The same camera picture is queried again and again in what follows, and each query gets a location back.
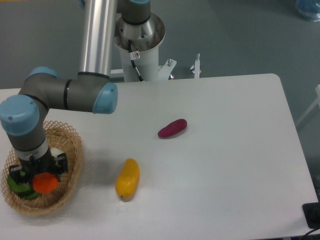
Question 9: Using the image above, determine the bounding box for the purple sweet potato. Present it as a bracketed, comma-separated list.
[157, 118, 188, 139]

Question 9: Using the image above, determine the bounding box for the orange fruit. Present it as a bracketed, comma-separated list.
[32, 172, 59, 194]

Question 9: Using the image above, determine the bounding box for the woven wicker basket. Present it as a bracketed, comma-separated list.
[0, 120, 83, 216]

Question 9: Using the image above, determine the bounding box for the green bok choy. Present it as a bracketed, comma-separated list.
[6, 147, 64, 200]

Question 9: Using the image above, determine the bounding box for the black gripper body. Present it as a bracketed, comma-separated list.
[21, 154, 58, 179]

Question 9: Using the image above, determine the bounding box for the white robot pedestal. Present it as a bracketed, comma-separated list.
[110, 13, 177, 83]

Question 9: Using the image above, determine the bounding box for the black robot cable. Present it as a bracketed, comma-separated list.
[127, 39, 145, 83]

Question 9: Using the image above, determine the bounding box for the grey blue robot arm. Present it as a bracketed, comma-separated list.
[0, 0, 151, 186]

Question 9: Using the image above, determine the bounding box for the yellow mango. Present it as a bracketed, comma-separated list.
[115, 158, 140, 200]

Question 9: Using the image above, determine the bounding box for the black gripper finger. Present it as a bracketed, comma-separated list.
[9, 164, 33, 187]
[53, 153, 69, 182]

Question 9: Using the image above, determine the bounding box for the white frame at right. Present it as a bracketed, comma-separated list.
[295, 84, 320, 132]

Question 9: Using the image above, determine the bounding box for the black device at edge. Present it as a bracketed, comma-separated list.
[302, 202, 320, 229]

